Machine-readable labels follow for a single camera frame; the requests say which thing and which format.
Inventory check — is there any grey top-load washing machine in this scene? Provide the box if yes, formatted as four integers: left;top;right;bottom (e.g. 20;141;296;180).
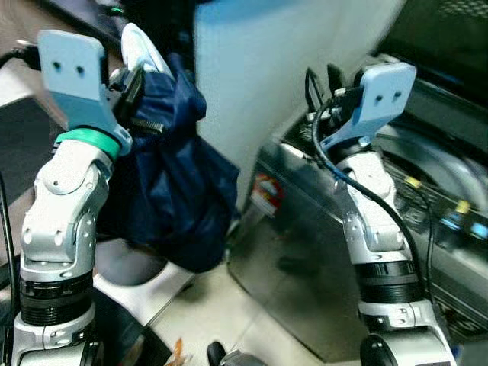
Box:
227;53;488;364

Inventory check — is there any dark grey robot foot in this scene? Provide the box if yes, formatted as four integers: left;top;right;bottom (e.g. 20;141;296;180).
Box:
206;341;269;366

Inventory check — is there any white tall appliance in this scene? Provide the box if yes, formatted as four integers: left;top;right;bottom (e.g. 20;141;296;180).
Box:
192;0;406;210

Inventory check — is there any dark washing machine lid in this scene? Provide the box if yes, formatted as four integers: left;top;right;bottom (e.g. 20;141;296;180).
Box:
374;0;488;108

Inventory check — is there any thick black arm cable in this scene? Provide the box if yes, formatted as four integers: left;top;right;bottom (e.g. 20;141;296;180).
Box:
311;98;425;294

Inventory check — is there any light grey right wrist camera mount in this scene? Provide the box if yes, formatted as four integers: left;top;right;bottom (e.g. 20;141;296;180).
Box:
320;62;419;156

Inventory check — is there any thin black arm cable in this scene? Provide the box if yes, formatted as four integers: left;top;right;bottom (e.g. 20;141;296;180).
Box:
416;183;437;306

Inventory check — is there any light grey left wrist camera mount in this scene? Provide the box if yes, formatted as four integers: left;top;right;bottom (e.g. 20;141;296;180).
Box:
37;30;133;156

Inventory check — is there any navy blue garment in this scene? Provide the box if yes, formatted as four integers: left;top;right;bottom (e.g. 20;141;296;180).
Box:
98;52;242;274

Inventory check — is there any white light-blue cloth piece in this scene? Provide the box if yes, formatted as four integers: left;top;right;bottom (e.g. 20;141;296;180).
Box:
120;22;174;77

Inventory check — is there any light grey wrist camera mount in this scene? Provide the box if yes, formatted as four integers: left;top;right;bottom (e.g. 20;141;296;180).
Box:
320;62;419;156
37;30;133;156

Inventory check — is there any white flat base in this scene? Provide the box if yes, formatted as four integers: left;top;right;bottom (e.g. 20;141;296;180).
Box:
91;259;201;327

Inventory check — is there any red washer sticker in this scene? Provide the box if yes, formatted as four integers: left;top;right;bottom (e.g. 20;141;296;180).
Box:
250;172;283;218

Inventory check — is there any grey round container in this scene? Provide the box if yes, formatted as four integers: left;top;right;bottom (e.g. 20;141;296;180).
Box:
94;238;170;287

